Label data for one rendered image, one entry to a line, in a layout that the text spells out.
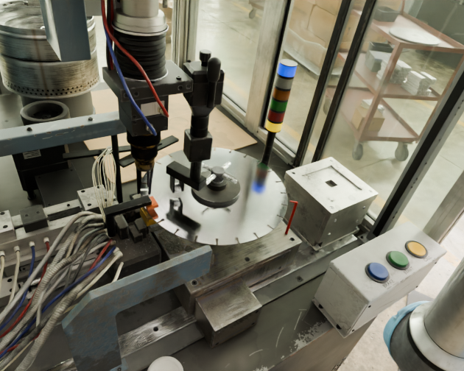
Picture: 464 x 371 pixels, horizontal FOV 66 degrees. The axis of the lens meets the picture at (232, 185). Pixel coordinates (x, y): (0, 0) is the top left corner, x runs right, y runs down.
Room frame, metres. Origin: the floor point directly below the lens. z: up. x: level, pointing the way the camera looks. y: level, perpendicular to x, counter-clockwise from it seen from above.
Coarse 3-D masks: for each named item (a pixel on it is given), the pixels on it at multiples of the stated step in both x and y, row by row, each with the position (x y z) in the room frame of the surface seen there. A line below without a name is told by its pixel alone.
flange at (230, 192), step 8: (208, 176) 0.62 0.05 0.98; (232, 176) 0.66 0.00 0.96; (208, 184) 0.60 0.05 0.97; (216, 184) 0.60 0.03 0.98; (224, 184) 0.60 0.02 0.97; (232, 184) 0.62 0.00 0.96; (192, 192) 0.58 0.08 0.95; (200, 192) 0.58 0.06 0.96; (208, 192) 0.58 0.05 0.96; (216, 192) 0.59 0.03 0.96; (224, 192) 0.59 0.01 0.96; (232, 192) 0.60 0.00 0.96; (200, 200) 0.56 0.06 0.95; (208, 200) 0.56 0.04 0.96; (216, 200) 0.56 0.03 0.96; (224, 200) 0.57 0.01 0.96; (232, 200) 0.58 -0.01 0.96
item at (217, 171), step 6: (228, 162) 0.65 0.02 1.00; (204, 168) 0.62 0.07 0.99; (210, 168) 0.62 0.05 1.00; (216, 168) 0.62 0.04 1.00; (222, 168) 0.62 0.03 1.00; (216, 174) 0.60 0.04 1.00; (222, 174) 0.60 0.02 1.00; (210, 180) 0.58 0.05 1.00; (216, 180) 0.60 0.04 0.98; (222, 180) 0.61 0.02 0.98; (228, 180) 0.60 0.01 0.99; (234, 180) 0.59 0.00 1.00
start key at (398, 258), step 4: (392, 252) 0.55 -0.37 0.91; (396, 252) 0.55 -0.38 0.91; (400, 252) 0.55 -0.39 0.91; (388, 256) 0.54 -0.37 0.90; (392, 256) 0.54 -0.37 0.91; (396, 256) 0.54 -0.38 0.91; (400, 256) 0.54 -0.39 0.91; (404, 256) 0.54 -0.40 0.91; (392, 260) 0.53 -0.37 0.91; (396, 260) 0.53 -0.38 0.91; (400, 260) 0.53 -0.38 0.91; (404, 260) 0.53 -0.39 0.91; (408, 260) 0.54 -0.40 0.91; (396, 264) 0.52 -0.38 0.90; (400, 264) 0.52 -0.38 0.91; (404, 264) 0.52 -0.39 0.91
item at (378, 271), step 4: (372, 264) 0.51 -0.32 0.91; (376, 264) 0.51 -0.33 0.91; (380, 264) 0.51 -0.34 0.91; (368, 268) 0.50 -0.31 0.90; (372, 268) 0.50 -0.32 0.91; (376, 268) 0.50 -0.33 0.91; (380, 268) 0.50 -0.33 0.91; (384, 268) 0.50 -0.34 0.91; (372, 272) 0.48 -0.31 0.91; (376, 272) 0.49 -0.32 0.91; (380, 272) 0.49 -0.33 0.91; (384, 272) 0.49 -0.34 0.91; (372, 276) 0.48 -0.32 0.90; (376, 276) 0.48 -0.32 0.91; (380, 276) 0.48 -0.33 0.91; (384, 276) 0.48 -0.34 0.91
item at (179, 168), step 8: (168, 168) 0.56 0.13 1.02; (176, 168) 0.56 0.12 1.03; (184, 168) 0.57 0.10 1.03; (192, 168) 0.54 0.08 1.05; (200, 168) 0.54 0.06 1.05; (176, 176) 0.55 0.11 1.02; (184, 176) 0.54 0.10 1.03; (192, 176) 0.54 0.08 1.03; (200, 176) 0.55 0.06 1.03; (192, 184) 0.53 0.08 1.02; (200, 184) 0.53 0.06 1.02
